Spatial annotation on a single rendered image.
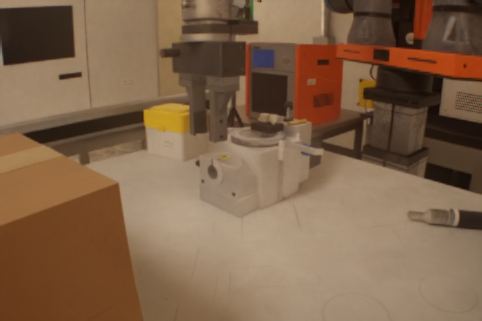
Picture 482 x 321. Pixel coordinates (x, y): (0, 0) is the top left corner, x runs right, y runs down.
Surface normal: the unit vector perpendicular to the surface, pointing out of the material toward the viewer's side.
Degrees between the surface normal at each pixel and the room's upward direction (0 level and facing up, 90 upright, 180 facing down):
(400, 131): 90
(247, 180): 90
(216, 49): 90
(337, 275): 0
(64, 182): 0
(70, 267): 90
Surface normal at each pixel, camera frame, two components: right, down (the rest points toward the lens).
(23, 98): 0.69, 0.24
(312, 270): 0.00, -0.94
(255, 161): -0.70, 0.23
